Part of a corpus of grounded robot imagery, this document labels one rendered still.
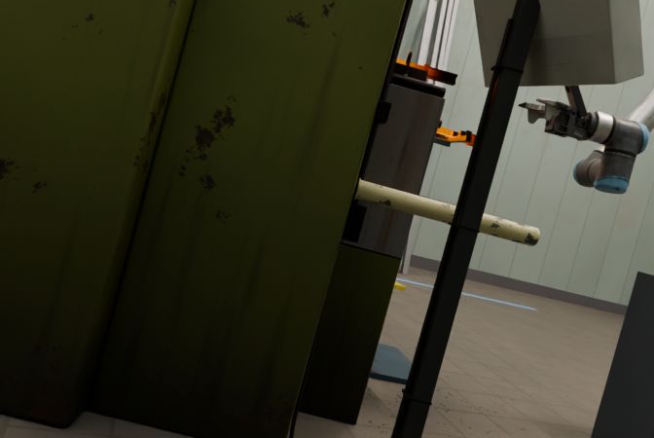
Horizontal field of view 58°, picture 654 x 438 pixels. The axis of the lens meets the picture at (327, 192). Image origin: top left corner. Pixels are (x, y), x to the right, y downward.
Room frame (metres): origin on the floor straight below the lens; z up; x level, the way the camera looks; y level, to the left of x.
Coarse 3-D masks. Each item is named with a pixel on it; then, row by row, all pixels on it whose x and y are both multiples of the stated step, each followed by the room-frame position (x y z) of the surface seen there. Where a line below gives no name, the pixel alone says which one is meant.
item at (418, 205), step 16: (368, 192) 1.34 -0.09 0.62; (384, 192) 1.35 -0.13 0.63; (400, 192) 1.36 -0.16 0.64; (400, 208) 1.36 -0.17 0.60; (416, 208) 1.35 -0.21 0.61; (432, 208) 1.35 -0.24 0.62; (448, 208) 1.36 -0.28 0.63; (496, 224) 1.36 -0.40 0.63; (512, 224) 1.37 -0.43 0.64; (512, 240) 1.38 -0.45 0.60; (528, 240) 1.37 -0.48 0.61
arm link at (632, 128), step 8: (616, 120) 1.74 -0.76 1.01; (624, 120) 1.75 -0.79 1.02; (616, 128) 1.73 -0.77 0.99; (624, 128) 1.73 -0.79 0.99; (632, 128) 1.73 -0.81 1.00; (640, 128) 1.74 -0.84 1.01; (608, 136) 1.74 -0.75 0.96; (616, 136) 1.73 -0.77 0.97; (624, 136) 1.73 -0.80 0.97; (632, 136) 1.73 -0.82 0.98; (640, 136) 1.73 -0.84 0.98; (648, 136) 1.74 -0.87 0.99; (608, 144) 1.76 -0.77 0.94; (616, 144) 1.74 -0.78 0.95; (624, 144) 1.73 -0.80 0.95; (632, 144) 1.73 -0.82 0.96; (640, 144) 1.74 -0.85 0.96; (632, 152) 1.73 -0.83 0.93; (640, 152) 1.76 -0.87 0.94
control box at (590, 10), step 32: (480, 0) 1.29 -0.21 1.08; (512, 0) 1.21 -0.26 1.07; (544, 0) 1.14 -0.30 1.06; (576, 0) 1.07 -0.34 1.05; (608, 0) 1.02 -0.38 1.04; (480, 32) 1.31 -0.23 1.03; (544, 32) 1.16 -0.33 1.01; (576, 32) 1.09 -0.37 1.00; (608, 32) 1.04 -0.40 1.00; (640, 32) 1.06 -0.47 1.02; (544, 64) 1.18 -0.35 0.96; (576, 64) 1.11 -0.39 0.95; (608, 64) 1.05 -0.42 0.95; (640, 64) 1.08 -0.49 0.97
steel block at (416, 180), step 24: (408, 96) 1.58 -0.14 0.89; (432, 96) 1.58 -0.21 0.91; (408, 120) 1.58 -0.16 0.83; (432, 120) 1.58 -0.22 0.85; (384, 144) 1.58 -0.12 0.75; (408, 144) 1.58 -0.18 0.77; (432, 144) 1.59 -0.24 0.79; (384, 168) 1.58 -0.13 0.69; (408, 168) 1.58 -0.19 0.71; (408, 192) 1.58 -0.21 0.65; (384, 216) 1.58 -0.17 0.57; (408, 216) 1.59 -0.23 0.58; (360, 240) 1.58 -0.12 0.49; (384, 240) 1.58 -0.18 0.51
